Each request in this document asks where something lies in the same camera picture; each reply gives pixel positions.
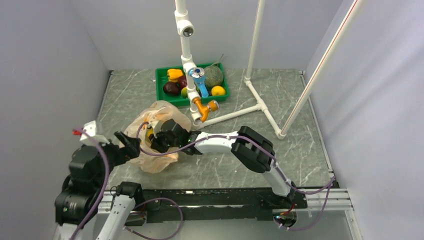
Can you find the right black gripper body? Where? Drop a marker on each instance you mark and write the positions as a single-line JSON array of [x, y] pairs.
[[163, 142]]

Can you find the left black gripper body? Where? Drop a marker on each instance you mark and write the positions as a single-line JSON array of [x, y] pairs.
[[116, 155]]

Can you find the translucent orange plastic bag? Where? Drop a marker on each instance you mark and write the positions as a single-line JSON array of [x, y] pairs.
[[159, 110]]

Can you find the green fake fruit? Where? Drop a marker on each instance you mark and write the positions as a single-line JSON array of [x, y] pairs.
[[184, 93]]

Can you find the dark red fake apple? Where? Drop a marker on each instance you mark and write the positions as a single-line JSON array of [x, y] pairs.
[[171, 88]]

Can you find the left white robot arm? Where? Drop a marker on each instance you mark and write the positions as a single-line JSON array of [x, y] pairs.
[[76, 206]]

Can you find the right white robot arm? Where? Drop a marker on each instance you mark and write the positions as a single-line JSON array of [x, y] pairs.
[[252, 149]]

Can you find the yellow fake bell pepper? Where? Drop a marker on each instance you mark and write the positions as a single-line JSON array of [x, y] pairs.
[[173, 74]]

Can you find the yellow fake lemon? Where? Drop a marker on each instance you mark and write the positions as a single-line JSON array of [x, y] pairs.
[[218, 91]]

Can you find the green fake melon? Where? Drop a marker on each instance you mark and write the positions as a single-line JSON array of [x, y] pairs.
[[213, 76]]

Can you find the dark red fruit in tray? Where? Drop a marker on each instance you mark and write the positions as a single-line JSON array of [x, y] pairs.
[[182, 82]]

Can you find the white pole with red stripe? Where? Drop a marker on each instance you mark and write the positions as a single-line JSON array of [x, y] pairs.
[[311, 82]]

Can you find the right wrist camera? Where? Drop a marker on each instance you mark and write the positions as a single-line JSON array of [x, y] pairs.
[[155, 125]]

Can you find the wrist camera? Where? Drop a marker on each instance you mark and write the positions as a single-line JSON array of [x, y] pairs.
[[155, 125], [91, 134]]

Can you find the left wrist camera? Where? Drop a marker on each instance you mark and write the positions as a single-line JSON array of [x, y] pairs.
[[91, 134]]

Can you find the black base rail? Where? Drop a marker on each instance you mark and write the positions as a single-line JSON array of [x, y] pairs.
[[258, 203]]

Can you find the blue tap handle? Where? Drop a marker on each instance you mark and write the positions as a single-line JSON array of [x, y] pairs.
[[198, 75]]

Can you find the white PVC pipe frame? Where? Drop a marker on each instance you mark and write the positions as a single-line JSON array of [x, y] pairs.
[[185, 30]]

